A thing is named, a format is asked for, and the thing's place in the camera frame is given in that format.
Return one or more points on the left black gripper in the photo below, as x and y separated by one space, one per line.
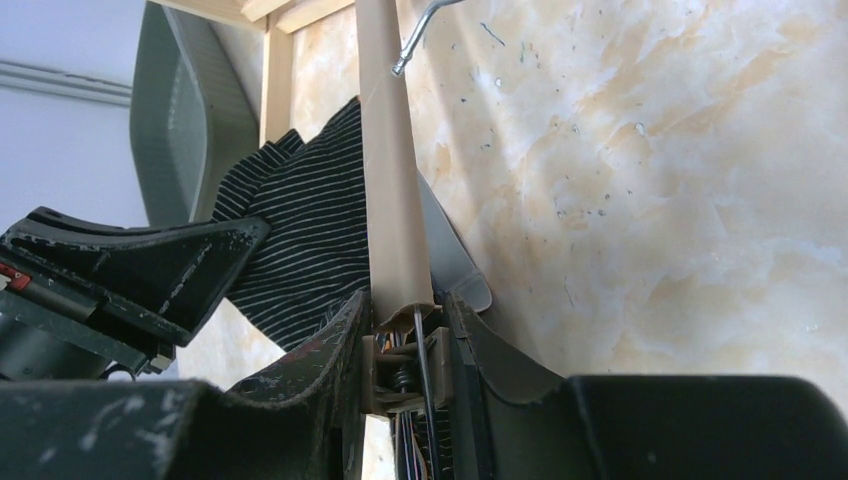
80 299

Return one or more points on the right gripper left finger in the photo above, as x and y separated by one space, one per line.
298 418

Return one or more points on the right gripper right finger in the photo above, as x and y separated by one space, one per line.
512 418

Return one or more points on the wooden clip hanger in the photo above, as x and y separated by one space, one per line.
400 276

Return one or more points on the black underwear orange trim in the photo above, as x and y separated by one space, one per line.
311 194

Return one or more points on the green plastic basin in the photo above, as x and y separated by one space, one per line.
190 119

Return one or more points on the wooden clothes rack frame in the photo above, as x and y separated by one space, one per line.
277 21

